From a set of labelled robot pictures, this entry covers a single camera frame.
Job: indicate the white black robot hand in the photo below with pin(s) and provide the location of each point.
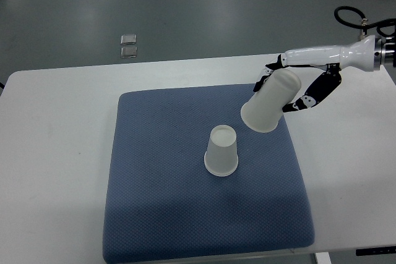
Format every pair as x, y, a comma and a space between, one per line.
335, 57

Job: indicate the white paper cup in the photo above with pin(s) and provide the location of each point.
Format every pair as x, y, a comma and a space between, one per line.
265, 108
221, 157

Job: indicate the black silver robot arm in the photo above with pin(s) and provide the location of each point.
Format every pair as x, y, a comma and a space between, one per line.
384, 54

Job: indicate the lower metal floor plate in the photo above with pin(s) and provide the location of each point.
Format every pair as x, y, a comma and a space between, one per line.
128, 51

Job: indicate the metal floor plate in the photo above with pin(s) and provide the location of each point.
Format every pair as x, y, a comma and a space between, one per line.
128, 39
128, 51

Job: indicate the upper metal floor plate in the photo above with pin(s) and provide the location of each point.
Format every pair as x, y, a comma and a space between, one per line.
128, 39

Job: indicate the blue fabric cushion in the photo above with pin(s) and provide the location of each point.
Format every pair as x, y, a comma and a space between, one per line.
162, 203

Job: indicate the white table leg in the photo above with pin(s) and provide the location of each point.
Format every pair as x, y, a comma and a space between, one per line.
322, 258

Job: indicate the black desk control panel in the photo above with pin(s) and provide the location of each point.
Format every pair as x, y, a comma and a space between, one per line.
375, 251

